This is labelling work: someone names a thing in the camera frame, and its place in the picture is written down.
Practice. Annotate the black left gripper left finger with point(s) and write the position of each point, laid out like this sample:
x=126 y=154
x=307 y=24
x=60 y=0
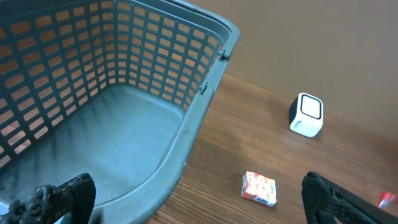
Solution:
x=73 y=199

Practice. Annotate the red white tissue pack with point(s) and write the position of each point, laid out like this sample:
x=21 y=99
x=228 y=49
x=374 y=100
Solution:
x=259 y=188

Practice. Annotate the grey plastic shopping basket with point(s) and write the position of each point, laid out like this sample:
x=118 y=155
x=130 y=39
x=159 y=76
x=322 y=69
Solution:
x=114 y=92

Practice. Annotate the red snack stick packet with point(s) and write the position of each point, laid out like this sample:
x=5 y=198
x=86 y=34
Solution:
x=387 y=198

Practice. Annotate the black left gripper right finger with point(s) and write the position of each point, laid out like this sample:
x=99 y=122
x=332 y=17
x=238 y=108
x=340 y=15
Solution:
x=326 y=202

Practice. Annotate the white barcode scanner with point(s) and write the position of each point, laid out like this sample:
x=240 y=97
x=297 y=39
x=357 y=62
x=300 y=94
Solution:
x=306 y=115

